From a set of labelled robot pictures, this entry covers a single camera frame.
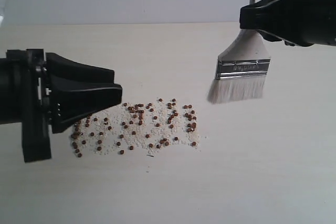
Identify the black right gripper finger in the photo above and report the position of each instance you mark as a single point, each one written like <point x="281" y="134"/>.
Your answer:
<point x="269" y="18"/>

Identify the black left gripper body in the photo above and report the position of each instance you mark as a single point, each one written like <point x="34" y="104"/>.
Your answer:
<point x="21" y="81"/>

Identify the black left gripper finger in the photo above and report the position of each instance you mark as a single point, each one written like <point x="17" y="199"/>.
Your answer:
<point x="71" y="101"/>
<point x="65" y="74"/>

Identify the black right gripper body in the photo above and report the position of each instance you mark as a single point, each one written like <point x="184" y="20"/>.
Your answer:
<point x="311" y="22"/>

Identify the white wooden paintbrush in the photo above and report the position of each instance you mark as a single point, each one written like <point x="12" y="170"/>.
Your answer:
<point x="241" y="69"/>

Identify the pile of white grains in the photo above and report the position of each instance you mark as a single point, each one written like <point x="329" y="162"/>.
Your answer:
<point x="129" y="126"/>

